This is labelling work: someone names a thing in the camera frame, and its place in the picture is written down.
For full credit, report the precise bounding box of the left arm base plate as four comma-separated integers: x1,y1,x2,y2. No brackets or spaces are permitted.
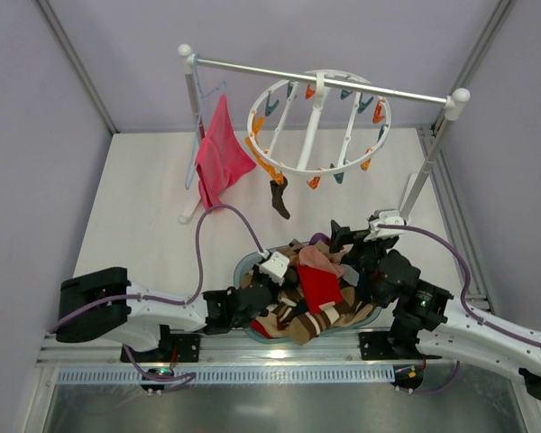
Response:
161,334,201,364

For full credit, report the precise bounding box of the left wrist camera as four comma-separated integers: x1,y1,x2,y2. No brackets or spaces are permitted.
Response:
258,251,290,285

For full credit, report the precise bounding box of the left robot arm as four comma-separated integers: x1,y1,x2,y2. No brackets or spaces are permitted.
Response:
50,267,275,353

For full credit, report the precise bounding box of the teal laundry basket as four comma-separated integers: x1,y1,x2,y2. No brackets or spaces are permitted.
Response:
245,234,380,345

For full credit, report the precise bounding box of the aluminium rail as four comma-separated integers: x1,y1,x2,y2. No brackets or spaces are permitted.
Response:
34,328,530,369

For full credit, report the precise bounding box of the brown striped sock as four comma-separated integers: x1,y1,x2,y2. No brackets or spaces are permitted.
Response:
287,303,376,345

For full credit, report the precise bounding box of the pink sock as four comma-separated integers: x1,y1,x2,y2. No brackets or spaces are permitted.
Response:
298,245,344,278

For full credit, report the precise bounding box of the pink cloth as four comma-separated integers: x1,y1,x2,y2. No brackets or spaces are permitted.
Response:
196,94,256,209

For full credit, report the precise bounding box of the red sock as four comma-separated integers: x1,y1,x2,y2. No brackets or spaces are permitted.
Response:
297,265,343,313

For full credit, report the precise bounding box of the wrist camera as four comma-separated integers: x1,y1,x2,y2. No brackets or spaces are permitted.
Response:
365,209,406,241
258,251,290,285

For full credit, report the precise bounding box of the white clothes rack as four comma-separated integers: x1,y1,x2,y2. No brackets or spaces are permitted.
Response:
178,44,471,222

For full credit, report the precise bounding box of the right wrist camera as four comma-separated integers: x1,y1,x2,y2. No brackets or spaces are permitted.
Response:
365,209,406,241

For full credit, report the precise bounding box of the blue wire hanger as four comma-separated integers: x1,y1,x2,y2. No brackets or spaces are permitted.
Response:
185,53,226,190

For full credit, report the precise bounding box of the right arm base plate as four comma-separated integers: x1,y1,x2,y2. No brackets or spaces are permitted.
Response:
358,331,424,361

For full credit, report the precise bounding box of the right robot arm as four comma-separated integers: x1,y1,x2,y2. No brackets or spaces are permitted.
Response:
329,213,541,401

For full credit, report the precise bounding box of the white round sock hanger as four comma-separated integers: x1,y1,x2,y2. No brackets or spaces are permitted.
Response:
243,69,392,177

